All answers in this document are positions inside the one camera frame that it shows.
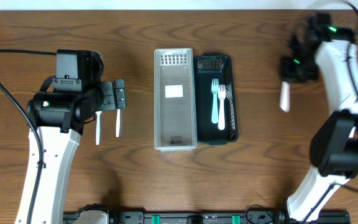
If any mint green plastic fork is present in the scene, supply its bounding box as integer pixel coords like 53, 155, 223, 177
211, 78, 219, 124

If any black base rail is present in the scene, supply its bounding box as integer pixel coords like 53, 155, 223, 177
63, 203, 351, 224

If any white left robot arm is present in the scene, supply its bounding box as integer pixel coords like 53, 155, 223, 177
15, 49, 116, 223

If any pale pink plastic spoon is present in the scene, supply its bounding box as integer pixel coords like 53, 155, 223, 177
279, 82, 290, 113

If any white plastic fork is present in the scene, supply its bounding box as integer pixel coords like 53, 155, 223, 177
218, 84, 226, 131
349, 127, 356, 138

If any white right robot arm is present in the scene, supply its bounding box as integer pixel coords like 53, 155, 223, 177
280, 12, 358, 223

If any dark green perforated basket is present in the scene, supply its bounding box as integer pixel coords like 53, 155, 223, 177
193, 53, 239, 145

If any clear perforated plastic basket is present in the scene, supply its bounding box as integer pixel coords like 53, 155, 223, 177
154, 48, 198, 151

